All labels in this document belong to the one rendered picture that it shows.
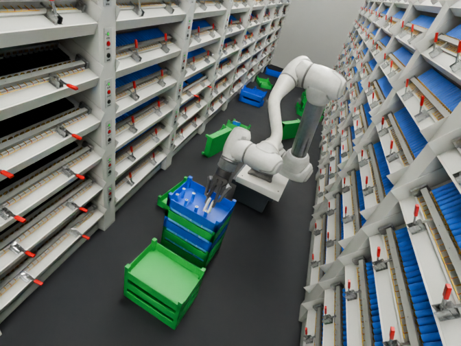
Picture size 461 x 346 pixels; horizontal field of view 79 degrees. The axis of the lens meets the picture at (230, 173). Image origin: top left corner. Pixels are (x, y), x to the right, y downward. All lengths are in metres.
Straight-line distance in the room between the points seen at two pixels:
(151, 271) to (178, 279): 0.13
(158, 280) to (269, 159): 0.74
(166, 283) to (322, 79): 1.22
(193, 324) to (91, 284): 0.53
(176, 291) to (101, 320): 0.35
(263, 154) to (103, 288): 1.00
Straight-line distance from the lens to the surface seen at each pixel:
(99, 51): 1.20
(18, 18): 1.02
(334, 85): 1.51
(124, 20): 1.29
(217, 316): 1.54
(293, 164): 1.79
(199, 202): 1.52
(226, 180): 1.33
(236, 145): 1.26
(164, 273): 1.42
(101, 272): 1.62
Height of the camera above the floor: 1.36
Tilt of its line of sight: 36 degrees down
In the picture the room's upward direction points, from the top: 18 degrees clockwise
